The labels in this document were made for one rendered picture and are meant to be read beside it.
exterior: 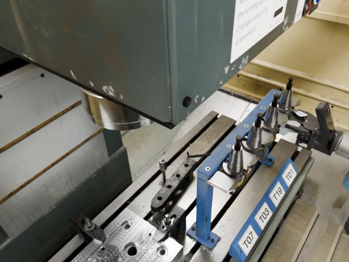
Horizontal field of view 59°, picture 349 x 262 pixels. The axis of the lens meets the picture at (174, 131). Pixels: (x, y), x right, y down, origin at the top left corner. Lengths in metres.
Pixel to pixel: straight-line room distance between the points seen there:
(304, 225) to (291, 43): 0.77
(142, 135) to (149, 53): 1.63
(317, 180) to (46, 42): 1.32
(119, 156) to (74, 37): 1.07
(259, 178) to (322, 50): 0.60
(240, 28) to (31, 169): 0.86
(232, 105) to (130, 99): 1.40
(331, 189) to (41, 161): 1.17
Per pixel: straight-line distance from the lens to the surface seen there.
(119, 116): 0.50
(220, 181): 0.81
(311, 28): 1.46
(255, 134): 0.87
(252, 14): 0.40
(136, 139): 1.89
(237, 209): 1.16
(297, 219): 1.39
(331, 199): 1.52
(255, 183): 1.24
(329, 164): 1.57
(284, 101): 1.05
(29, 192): 1.15
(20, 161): 1.06
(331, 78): 1.52
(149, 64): 0.29
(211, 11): 0.31
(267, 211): 1.13
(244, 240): 1.04
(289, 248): 1.28
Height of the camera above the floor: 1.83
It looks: 41 degrees down
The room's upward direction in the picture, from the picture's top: 2 degrees counter-clockwise
